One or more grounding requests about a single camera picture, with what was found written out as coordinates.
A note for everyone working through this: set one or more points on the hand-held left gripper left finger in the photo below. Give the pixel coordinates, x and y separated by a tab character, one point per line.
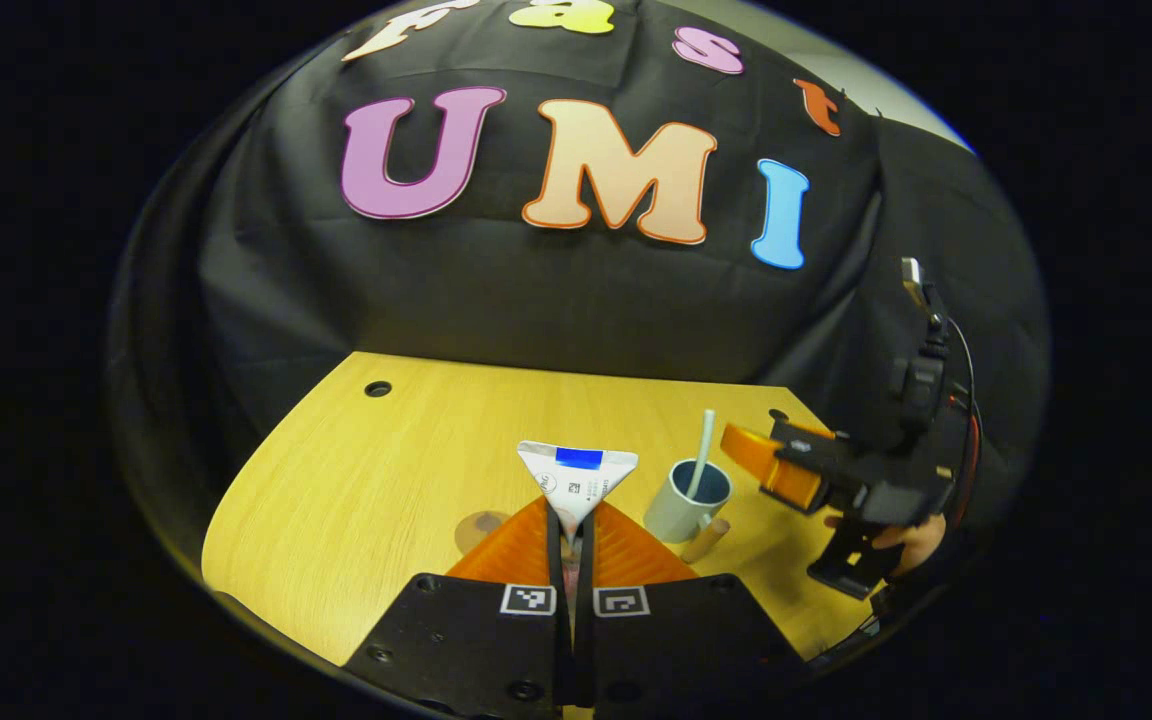
466	640

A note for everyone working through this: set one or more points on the white toothpaste tube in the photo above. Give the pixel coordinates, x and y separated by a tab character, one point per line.
576	485

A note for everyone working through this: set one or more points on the black backdrop cloth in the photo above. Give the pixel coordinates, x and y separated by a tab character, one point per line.
536	290

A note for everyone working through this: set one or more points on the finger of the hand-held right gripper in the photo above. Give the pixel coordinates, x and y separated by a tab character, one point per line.
781	470

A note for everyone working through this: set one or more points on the white toothbrush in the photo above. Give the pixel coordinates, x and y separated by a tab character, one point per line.
703	450

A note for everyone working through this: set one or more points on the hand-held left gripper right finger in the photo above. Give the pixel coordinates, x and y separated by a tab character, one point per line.
686	640

